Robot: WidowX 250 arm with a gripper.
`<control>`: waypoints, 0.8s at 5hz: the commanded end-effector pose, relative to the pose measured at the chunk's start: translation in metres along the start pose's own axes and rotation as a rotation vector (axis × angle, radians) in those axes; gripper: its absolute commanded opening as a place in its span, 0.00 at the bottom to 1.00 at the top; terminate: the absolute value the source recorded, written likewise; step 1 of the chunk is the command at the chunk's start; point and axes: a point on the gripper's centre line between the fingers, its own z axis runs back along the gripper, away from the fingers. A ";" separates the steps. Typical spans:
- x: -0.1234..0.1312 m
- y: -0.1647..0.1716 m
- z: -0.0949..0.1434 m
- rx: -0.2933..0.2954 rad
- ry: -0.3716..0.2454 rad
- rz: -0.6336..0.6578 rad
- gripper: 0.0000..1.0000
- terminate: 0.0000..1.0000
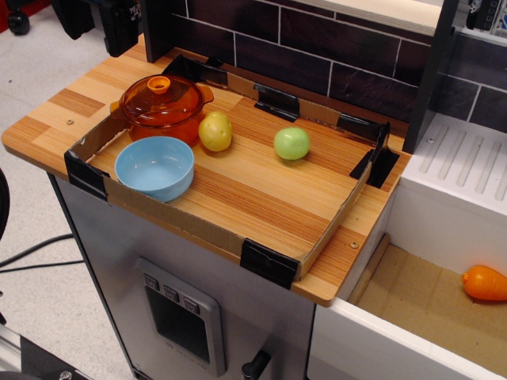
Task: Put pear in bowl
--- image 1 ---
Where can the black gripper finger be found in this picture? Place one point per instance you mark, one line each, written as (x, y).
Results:
(120, 21)

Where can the light blue plastic bowl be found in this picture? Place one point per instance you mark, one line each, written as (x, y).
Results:
(159, 167)

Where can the orange transparent pot with lid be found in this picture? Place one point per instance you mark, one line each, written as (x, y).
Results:
(163, 105)

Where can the black caster wheel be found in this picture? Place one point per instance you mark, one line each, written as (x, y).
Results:
(18, 22)

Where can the cardboard fence with black tape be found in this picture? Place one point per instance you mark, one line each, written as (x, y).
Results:
(300, 224)

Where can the yellow toy potato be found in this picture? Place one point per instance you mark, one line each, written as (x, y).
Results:
(215, 131)

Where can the grey toy dishwasher cabinet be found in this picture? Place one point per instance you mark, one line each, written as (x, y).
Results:
(181, 311)

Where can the black dishwasher knob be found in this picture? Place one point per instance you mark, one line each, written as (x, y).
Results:
(254, 369)

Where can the white toy sink unit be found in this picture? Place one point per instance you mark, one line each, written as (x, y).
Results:
(403, 312)

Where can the orange toy carrot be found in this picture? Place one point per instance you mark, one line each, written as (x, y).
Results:
(484, 283)

